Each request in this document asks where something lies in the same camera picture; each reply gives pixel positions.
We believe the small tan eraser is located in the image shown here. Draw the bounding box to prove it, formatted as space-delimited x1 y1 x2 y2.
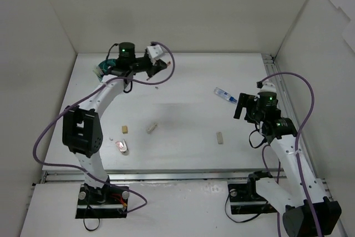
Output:
121 125 128 134

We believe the eraser block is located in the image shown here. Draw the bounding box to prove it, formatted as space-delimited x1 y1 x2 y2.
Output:
146 122 158 134

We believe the yellow pen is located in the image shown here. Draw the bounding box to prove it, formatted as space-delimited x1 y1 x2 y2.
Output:
93 65 103 81

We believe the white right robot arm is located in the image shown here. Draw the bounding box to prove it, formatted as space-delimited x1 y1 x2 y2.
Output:
234 91 342 236

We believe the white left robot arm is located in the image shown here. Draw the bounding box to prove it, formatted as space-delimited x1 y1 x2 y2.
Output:
62 42 168 204

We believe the teal round divided container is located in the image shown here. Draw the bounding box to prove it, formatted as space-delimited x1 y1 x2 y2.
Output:
98 59 116 73

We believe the clear blue-capped spray bottle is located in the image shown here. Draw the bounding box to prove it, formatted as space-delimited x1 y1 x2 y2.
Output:
214 87 237 103

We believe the long white eraser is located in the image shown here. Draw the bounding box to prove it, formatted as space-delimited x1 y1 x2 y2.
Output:
216 132 224 144

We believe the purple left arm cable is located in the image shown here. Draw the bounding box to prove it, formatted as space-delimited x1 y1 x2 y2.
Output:
32 42 176 215

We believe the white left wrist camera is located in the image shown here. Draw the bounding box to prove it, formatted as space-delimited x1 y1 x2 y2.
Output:
146 44 165 63

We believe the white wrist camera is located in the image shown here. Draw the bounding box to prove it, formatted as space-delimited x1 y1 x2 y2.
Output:
256 81 276 93
146 44 165 63

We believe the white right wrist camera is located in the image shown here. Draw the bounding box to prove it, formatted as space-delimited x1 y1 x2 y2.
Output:
256 81 276 93

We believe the aluminium right side rail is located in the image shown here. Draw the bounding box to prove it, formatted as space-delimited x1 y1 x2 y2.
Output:
261 53 329 200

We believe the aluminium rail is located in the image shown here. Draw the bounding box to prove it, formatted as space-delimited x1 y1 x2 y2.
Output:
261 53 329 200
40 168 262 183

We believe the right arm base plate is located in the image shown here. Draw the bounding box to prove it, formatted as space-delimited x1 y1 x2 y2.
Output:
227 172 277 215

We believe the aluminium front rail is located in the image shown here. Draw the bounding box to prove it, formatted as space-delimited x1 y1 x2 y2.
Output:
40 168 262 183

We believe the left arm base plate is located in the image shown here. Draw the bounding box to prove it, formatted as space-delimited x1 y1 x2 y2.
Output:
75 185 129 219

